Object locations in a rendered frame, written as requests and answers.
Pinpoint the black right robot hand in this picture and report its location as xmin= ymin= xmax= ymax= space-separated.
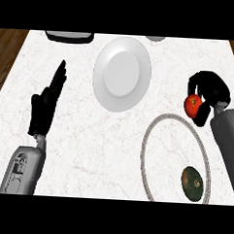
xmin=184 ymin=69 xmax=233 ymax=130

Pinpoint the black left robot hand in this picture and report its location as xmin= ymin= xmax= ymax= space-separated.
xmin=26 ymin=57 xmax=69 ymax=139

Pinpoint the red tomato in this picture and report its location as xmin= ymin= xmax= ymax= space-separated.
xmin=182 ymin=92 xmax=204 ymax=120

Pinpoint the white round placemat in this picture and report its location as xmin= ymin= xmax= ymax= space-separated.
xmin=138 ymin=112 xmax=216 ymax=206

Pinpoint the white round plate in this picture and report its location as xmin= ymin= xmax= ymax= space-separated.
xmin=90 ymin=35 xmax=154 ymax=115

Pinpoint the pale grey round object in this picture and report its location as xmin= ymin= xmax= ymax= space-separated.
xmin=145 ymin=36 xmax=167 ymax=43

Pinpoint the dark green avocado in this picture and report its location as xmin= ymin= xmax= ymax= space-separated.
xmin=180 ymin=165 xmax=206 ymax=204

